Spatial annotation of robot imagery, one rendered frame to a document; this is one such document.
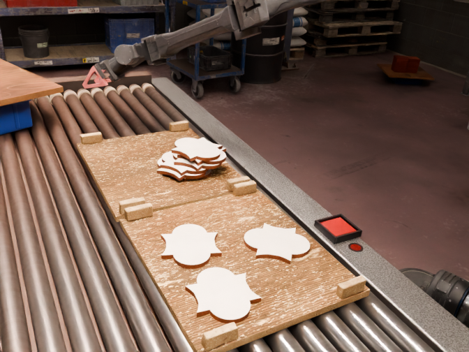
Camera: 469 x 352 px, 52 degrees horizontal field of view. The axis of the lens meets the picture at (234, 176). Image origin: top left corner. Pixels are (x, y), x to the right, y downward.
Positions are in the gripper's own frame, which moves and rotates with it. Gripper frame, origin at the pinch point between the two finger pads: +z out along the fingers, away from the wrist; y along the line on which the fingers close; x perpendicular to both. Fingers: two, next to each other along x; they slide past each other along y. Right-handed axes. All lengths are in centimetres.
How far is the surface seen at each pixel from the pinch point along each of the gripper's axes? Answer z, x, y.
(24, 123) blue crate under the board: 20.4, 0.5, 12.2
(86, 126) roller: 8.0, 10.4, 4.0
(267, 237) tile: -38, 49, 58
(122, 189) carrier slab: -10, 28, 43
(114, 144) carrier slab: -3.8, 19.2, 19.6
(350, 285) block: -51, 59, 72
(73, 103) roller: 15.9, 1.2, -14.1
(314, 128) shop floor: -39, 107, -255
